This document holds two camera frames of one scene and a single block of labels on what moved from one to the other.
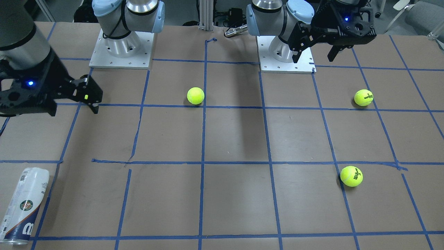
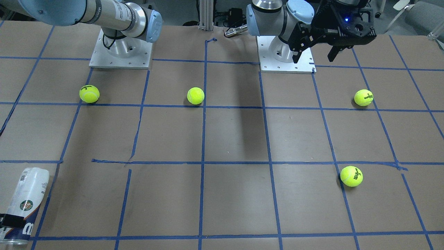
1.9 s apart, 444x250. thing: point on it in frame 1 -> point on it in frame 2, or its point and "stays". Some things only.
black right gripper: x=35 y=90 -> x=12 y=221
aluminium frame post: x=206 y=15 stays
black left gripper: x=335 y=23 stays
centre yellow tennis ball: x=195 y=95 stays
